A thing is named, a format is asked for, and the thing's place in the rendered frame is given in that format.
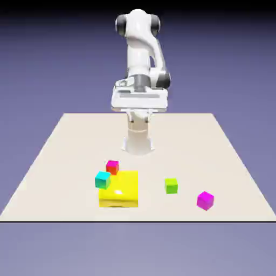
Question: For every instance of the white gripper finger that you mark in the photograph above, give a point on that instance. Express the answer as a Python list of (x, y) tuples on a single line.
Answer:
[(148, 117), (131, 117)]

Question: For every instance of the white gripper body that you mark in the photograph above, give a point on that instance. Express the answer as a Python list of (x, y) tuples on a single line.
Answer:
[(139, 102)]

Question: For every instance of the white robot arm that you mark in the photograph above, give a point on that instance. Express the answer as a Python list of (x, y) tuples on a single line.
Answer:
[(138, 43)]

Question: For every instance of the small red cube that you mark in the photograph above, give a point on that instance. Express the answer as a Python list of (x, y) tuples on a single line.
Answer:
[(112, 167)]

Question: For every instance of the small cyan cube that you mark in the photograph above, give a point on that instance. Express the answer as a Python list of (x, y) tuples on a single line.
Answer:
[(102, 180)]

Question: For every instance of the small green cube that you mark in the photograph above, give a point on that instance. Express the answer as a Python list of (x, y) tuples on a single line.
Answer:
[(171, 185)]

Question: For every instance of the small magenta cube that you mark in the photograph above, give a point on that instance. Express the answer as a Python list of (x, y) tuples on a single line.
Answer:
[(204, 201)]

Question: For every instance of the large yellow box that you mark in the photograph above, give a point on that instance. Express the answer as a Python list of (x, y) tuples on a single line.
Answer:
[(125, 189)]

